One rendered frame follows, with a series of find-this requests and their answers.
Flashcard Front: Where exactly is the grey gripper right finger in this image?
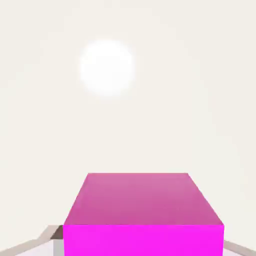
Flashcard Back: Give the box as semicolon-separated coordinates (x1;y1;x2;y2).
223;239;256;256

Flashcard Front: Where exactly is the small magenta cube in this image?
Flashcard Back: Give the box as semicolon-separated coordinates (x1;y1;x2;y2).
63;172;225;256

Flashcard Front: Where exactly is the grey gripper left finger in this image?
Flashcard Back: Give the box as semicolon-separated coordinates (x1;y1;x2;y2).
0;224;65;256

